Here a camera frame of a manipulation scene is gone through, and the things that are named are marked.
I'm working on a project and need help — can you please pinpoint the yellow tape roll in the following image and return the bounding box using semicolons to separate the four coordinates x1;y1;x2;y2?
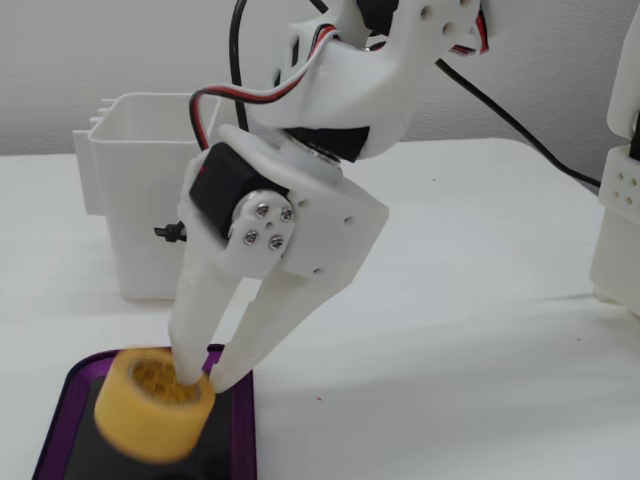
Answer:
93;347;217;464

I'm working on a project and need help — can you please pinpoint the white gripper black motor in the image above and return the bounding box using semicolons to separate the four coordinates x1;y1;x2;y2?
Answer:
188;124;390;392

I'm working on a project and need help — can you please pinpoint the white plastic box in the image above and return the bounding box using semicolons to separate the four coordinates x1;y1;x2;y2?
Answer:
72;92;224;301

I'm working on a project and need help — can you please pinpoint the red white black servo wire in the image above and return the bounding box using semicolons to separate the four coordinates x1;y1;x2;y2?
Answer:
188;24;346;151
449;0;496;57

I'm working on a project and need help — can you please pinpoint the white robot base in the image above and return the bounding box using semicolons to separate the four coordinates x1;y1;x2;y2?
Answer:
588;0;640;321

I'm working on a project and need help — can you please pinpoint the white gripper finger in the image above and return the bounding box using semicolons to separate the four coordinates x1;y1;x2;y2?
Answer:
167;158;297;389

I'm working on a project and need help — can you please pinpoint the purple metal tray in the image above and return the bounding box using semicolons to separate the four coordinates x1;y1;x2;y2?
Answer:
32;343;259;480

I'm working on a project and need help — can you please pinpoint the black cable with tie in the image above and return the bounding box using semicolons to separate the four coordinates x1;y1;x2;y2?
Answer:
153;0;254;244

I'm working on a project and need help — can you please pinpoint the black tray mat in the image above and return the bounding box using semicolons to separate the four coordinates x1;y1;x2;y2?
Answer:
62;374;239;480

